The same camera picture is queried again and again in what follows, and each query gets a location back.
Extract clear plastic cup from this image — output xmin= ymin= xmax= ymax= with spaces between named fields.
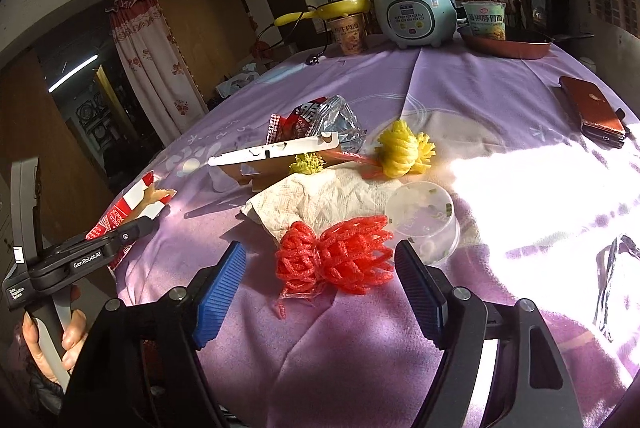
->
xmin=385 ymin=180 xmax=461 ymax=266

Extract purple tablecloth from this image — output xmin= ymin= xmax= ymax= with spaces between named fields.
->
xmin=112 ymin=33 xmax=640 ymax=428

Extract blue face mask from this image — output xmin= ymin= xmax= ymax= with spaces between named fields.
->
xmin=249 ymin=64 xmax=307 ymax=85

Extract light blue rice cooker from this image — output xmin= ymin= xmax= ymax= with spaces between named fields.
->
xmin=372 ymin=0 xmax=459 ymax=52

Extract red white snack packet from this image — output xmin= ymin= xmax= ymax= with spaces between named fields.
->
xmin=85 ymin=173 xmax=178 ymax=270

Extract yellow foam fruit net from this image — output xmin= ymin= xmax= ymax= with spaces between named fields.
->
xmin=375 ymin=120 xmax=437 ymax=179

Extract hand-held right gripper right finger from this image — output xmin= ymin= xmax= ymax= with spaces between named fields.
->
xmin=394 ymin=239 xmax=583 ymax=428

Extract white plastic strip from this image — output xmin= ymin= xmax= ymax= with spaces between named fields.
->
xmin=207 ymin=132 xmax=344 ymax=168

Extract person's left forearm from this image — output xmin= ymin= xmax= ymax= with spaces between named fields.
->
xmin=7 ymin=348 xmax=68 ymax=421

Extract red foam fruit net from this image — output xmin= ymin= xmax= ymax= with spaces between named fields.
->
xmin=274 ymin=215 xmax=396 ymax=311

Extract green foam fruit net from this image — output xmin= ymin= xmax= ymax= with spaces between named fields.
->
xmin=289 ymin=153 xmax=325 ymax=175

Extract person's left hand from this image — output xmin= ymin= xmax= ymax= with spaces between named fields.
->
xmin=22 ymin=283 xmax=90 ymax=385

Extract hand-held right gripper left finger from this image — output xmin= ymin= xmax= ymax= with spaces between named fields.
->
xmin=60 ymin=240 xmax=248 ymax=428

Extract yellow pan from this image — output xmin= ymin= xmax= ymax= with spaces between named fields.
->
xmin=274 ymin=0 xmax=372 ymax=27

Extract fluorescent tube light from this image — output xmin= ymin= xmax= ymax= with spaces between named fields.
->
xmin=46 ymin=54 xmax=99 ymax=95

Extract silver red snack wrapper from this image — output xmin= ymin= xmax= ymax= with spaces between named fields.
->
xmin=270 ymin=95 xmax=367 ymax=155

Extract floral curtain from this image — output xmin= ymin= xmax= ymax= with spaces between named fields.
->
xmin=106 ymin=0 xmax=210 ymax=135

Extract white paper towel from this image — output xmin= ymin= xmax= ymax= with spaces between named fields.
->
xmin=241 ymin=169 xmax=403 ymax=245

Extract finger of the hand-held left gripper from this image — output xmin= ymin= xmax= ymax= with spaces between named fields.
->
xmin=75 ymin=215 xmax=155 ymax=261

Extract brown cardboard piece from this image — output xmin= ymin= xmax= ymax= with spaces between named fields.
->
xmin=220 ymin=147 xmax=347 ymax=190

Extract red frying pan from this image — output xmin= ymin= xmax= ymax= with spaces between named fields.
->
xmin=457 ymin=25 xmax=596 ymax=60

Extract brown instant noodle cup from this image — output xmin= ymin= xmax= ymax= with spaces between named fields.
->
xmin=327 ymin=12 xmax=369 ymax=57

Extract brown leather phone case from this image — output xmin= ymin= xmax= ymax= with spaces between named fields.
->
xmin=558 ymin=75 xmax=629 ymax=150

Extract green instant noodle cup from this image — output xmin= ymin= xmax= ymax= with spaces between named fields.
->
xmin=460 ymin=0 xmax=509 ymax=42

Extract black cable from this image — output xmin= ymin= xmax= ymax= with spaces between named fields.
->
xmin=255 ymin=6 xmax=333 ymax=65

